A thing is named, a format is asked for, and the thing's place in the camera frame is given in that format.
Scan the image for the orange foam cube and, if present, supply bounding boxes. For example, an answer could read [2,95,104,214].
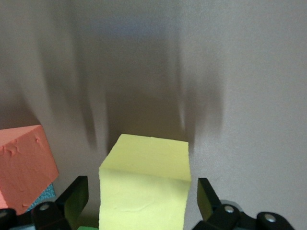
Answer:
[0,124,60,216]

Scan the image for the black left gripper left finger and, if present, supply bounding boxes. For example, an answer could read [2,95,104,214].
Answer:
[0,176,90,230]

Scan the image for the yellow foam cube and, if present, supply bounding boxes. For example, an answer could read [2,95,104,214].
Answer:
[98,133,192,230]

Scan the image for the brown paper table cover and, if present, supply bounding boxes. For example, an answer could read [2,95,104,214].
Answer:
[0,0,307,230]

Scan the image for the blue foam cube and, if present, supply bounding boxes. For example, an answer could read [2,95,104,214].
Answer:
[28,183,56,212]

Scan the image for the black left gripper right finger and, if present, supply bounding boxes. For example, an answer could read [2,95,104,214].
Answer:
[191,178,295,230]

